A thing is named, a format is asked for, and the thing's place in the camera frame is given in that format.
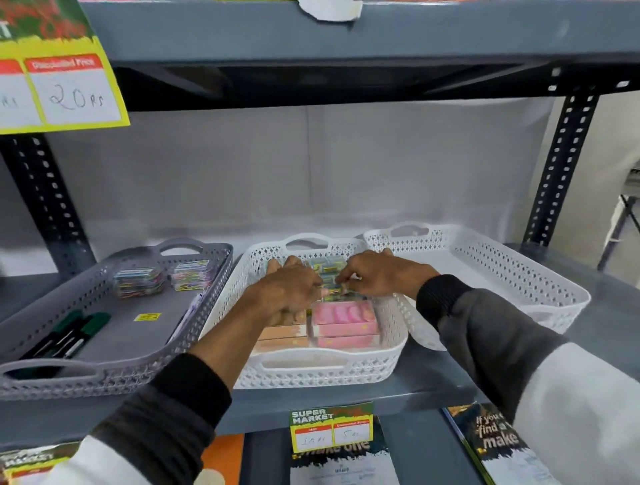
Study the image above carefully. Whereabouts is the grey plastic basket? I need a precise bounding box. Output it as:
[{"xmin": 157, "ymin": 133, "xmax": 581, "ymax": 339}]
[{"xmin": 0, "ymin": 238, "xmax": 234, "ymax": 401}]

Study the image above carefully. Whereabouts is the small yellow price tag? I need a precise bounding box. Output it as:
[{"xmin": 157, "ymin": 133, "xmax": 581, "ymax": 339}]
[{"xmin": 289, "ymin": 403, "xmax": 375, "ymax": 454}]

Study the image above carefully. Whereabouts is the torn white paper label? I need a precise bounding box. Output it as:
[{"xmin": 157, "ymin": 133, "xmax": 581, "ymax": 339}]
[{"xmin": 298, "ymin": 0, "xmax": 364, "ymax": 22}]

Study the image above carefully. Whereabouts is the person's right forearm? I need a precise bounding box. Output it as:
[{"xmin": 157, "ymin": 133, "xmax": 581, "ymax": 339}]
[{"xmin": 415, "ymin": 274, "xmax": 640, "ymax": 485}]

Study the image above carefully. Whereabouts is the black and white notebook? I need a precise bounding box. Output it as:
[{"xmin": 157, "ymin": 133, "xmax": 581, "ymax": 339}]
[{"xmin": 289, "ymin": 417, "xmax": 401, "ymax": 485}]

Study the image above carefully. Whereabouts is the pink eraser box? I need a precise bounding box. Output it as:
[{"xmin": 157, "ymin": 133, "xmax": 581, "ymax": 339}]
[
  {"xmin": 316, "ymin": 335, "xmax": 377, "ymax": 349},
  {"xmin": 311, "ymin": 301, "xmax": 380, "ymax": 338}
]

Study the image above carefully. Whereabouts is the grey metal shelf rack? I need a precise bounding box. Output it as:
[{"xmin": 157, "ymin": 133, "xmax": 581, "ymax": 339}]
[{"xmin": 0, "ymin": 0, "xmax": 640, "ymax": 485}]

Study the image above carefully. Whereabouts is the orange book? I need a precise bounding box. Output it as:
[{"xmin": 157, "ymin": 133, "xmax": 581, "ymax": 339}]
[{"xmin": 200, "ymin": 434, "xmax": 246, "ymax": 485}]

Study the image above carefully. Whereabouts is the row of green packets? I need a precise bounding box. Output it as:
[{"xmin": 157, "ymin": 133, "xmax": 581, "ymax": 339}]
[{"xmin": 309, "ymin": 256, "xmax": 351, "ymax": 302}]

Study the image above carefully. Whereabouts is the person's right hand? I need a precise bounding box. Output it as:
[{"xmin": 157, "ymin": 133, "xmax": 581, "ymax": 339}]
[{"xmin": 334, "ymin": 248, "xmax": 441, "ymax": 299}]

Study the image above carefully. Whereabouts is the empty white plastic basket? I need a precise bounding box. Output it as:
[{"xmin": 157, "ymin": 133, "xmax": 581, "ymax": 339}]
[{"xmin": 363, "ymin": 221, "xmax": 592, "ymax": 351}]

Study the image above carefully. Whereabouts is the person's left forearm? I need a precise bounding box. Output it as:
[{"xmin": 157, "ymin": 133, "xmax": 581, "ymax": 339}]
[{"xmin": 45, "ymin": 297, "xmax": 283, "ymax": 485}]

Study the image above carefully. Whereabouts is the white basket holding stationery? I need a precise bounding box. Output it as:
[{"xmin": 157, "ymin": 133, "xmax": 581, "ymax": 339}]
[{"xmin": 199, "ymin": 233, "xmax": 410, "ymax": 389}]

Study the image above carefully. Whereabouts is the black metal stand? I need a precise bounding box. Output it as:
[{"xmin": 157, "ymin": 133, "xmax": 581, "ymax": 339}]
[{"xmin": 597, "ymin": 160, "xmax": 640, "ymax": 273}]

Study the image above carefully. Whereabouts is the green capped black marker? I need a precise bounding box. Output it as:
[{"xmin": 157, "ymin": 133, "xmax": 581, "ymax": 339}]
[
  {"xmin": 17, "ymin": 310, "xmax": 84, "ymax": 363},
  {"xmin": 47, "ymin": 312, "xmax": 112, "ymax": 359}
]

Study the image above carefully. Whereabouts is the large yellow price sign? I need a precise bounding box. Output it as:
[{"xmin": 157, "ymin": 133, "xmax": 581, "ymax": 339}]
[{"xmin": 0, "ymin": 0, "xmax": 131, "ymax": 135}]

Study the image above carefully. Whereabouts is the black notebook with yellow print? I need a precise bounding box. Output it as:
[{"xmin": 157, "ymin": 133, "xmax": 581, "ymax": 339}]
[{"xmin": 441, "ymin": 402, "xmax": 551, "ymax": 485}]

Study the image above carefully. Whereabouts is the clear box of colourful clips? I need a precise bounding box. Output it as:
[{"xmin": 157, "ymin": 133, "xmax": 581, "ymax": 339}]
[
  {"xmin": 170, "ymin": 260, "xmax": 217, "ymax": 291},
  {"xmin": 112, "ymin": 267, "xmax": 166, "ymax": 299}
]

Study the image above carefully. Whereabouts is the person's left hand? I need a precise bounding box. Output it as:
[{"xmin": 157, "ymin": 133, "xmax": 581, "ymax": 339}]
[{"xmin": 252, "ymin": 256, "xmax": 325, "ymax": 328}]

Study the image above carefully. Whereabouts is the orange eraser box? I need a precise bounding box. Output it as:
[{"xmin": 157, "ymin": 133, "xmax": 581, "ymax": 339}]
[
  {"xmin": 252, "ymin": 338, "xmax": 312, "ymax": 354},
  {"xmin": 257, "ymin": 311, "xmax": 312, "ymax": 341}
]

